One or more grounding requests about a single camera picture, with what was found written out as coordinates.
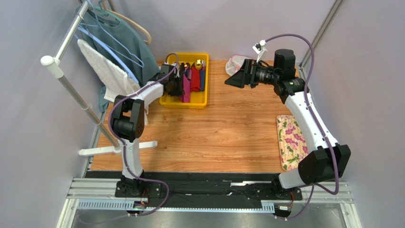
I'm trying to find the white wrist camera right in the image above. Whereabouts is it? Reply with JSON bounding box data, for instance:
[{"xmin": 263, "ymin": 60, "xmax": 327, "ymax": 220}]
[{"xmin": 252, "ymin": 39, "xmax": 268, "ymax": 62}]

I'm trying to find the silver clothes rack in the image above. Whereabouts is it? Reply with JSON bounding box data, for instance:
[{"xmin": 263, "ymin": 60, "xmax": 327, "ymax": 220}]
[{"xmin": 40, "ymin": 0, "xmax": 158, "ymax": 157}]

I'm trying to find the white towel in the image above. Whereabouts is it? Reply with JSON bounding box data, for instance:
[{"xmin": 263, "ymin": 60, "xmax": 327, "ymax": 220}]
[{"xmin": 77, "ymin": 39, "xmax": 140, "ymax": 102}]

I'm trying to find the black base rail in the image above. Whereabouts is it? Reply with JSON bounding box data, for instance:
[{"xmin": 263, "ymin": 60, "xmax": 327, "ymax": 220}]
[{"xmin": 115, "ymin": 172, "xmax": 303, "ymax": 209}]

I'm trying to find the white mesh laundry bag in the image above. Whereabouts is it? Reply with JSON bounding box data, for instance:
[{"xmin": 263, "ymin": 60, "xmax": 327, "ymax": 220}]
[{"xmin": 225, "ymin": 55, "xmax": 250, "ymax": 76}]

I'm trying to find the blue hanger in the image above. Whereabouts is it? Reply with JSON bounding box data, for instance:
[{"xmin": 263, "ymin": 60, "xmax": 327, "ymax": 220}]
[{"xmin": 78, "ymin": 8, "xmax": 157, "ymax": 86}]

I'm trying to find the floral tray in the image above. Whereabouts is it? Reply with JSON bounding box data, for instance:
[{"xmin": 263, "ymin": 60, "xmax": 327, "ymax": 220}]
[{"xmin": 276, "ymin": 115, "xmax": 309, "ymax": 171}]

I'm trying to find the blue rolled napkin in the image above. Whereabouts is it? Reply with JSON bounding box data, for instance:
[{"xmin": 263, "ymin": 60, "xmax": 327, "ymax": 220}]
[{"xmin": 199, "ymin": 60, "xmax": 206, "ymax": 91}]

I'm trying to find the teal shirt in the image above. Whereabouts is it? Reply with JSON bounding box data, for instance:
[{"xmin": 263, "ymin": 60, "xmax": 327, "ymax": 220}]
[{"xmin": 77, "ymin": 9, "xmax": 159, "ymax": 111}]

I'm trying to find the beige hanger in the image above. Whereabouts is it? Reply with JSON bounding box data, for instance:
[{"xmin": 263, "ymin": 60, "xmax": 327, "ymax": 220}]
[{"xmin": 98, "ymin": 0, "xmax": 152, "ymax": 45}]

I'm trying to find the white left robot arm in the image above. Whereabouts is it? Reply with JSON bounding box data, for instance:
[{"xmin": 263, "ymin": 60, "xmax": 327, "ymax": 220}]
[{"xmin": 108, "ymin": 62, "xmax": 179, "ymax": 196}]

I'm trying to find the yellow plastic bin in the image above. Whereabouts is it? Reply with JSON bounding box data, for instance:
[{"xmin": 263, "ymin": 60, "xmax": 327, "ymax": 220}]
[{"xmin": 159, "ymin": 52, "xmax": 210, "ymax": 109}]

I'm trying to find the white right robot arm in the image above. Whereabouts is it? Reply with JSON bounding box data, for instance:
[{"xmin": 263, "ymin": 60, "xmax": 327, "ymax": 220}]
[{"xmin": 224, "ymin": 49, "xmax": 351, "ymax": 189}]

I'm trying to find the pink paper napkin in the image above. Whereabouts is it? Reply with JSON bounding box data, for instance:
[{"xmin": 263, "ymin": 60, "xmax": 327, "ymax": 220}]
[{"xmin": 179, "ymin": 74, "xmax": 191, "ymax": 103}]

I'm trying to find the red rolled napkin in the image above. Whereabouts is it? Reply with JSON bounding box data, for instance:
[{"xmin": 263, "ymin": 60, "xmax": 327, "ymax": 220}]
[{"xmin": 191, "ymin": 59, "xmax": 202, "ymax": 92}]

